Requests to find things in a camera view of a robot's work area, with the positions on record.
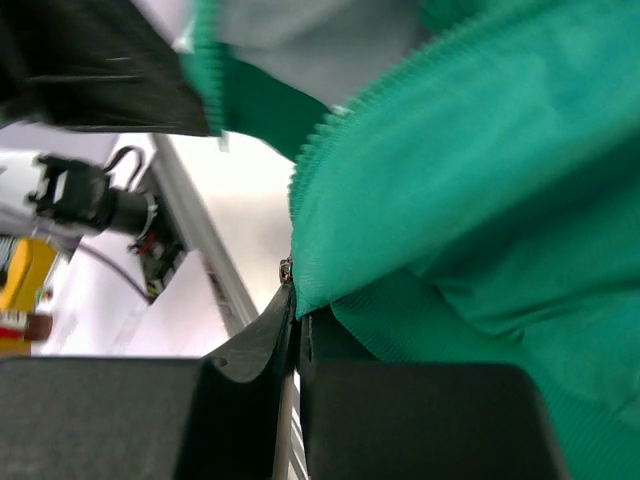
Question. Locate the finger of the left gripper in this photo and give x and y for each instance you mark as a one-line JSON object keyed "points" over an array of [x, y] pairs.
{"points": [[93, 67]]}

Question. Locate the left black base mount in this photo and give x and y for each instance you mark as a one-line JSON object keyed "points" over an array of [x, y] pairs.
{"points": [[160, 256]]}

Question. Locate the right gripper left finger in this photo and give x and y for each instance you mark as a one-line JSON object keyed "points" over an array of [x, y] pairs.
{"points": [[223, 416]]}

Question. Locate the aluminium table front rail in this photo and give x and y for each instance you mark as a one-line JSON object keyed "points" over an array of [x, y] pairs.
{"points": [[198, 232]]}

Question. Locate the green jacket with white lining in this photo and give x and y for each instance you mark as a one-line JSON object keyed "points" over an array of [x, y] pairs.
{"points": [[466, 184]]}

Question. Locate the yellow box device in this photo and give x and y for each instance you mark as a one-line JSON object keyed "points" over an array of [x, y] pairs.
{"points": [[27, 273]]}

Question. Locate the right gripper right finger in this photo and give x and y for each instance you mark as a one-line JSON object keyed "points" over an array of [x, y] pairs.
{"points": [[365, 419]]}

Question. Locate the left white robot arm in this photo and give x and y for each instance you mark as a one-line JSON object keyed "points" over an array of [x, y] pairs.
{"points": [[75, 194]]}

